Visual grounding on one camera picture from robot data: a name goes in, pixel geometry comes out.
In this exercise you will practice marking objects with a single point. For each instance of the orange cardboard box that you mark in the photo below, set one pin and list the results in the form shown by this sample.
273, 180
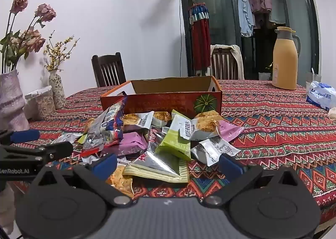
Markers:
168, 102

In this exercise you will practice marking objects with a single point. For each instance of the silver packet red lettering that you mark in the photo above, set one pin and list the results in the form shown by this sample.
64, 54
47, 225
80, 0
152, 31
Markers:
152, 136

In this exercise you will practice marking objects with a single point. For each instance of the silver snack packet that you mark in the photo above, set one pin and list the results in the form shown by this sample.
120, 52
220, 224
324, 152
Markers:
212, 149

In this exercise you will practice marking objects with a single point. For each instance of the floral ceramic vase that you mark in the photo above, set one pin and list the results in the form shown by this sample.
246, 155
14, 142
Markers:
57, 89

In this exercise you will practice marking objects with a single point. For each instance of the dark wooden chair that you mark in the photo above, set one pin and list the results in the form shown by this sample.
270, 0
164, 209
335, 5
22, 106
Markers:
107, 69

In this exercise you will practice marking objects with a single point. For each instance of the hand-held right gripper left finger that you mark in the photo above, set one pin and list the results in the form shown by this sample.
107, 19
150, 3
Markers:
105, 166

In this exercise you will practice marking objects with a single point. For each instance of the dark framed glass door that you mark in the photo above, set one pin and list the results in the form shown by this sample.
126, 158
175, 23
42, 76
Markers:
302, 5

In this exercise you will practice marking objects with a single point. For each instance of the orange crisp packet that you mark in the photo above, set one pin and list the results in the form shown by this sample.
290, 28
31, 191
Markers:
122, 181

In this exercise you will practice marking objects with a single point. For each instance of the pink snack packet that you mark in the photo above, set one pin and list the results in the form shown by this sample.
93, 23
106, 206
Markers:
228, 130

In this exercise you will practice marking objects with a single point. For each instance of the white garment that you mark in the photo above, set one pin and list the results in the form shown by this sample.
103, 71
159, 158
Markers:
277, 15

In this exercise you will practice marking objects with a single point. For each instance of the textured white vase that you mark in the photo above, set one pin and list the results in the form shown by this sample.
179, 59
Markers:
10, 97

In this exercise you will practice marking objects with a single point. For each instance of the purple snack packet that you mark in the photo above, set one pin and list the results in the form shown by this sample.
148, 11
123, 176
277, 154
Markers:
128, 144

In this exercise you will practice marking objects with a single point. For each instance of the brown slatted chair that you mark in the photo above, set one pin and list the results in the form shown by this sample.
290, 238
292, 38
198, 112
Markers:
223, 64

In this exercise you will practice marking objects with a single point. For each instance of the red silver chip bag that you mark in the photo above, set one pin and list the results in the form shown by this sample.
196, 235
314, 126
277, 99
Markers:
107, 126

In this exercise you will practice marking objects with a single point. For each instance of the glass cup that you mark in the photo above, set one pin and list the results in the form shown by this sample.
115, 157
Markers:
312, 76

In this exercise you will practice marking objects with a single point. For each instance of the chair with cloth draped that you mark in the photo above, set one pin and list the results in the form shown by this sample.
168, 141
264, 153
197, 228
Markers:
238, 57

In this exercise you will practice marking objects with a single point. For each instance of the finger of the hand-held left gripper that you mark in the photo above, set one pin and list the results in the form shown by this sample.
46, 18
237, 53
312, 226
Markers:
23, 135
52, 149

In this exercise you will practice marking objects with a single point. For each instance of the blue white plastic bag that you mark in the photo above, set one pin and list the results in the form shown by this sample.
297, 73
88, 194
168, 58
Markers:
320, 94

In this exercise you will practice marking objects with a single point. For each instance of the light green snack packet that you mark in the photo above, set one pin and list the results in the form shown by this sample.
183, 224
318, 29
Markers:
174, 145

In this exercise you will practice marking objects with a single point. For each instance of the beige round object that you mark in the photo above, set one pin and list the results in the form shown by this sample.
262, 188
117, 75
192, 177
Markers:
332, 114

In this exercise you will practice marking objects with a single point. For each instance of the light blue shirt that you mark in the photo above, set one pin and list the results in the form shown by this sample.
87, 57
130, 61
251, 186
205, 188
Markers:
245, 13

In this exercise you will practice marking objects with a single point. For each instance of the yellow flower sprigs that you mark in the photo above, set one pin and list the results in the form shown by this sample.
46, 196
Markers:
59, 52

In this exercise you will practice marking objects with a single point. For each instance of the small silver white packet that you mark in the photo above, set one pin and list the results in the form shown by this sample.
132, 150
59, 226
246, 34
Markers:
68, 139

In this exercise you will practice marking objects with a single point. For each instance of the silver packet yellow-green edge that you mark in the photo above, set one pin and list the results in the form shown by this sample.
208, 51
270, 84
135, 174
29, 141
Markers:
157, 170

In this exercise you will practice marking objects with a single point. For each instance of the yellow thermos jug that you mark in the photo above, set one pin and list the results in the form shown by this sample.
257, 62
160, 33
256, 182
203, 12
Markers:
284, 60

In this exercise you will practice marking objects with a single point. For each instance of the clear seed jar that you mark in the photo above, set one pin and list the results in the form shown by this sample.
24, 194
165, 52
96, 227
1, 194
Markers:
42, 102

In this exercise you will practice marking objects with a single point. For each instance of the white oat crisp packet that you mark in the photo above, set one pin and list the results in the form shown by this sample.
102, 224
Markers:
161, 118
202, 127
136, 121

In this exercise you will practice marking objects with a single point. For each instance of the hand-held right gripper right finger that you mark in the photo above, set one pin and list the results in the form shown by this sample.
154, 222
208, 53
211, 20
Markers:
231, 167

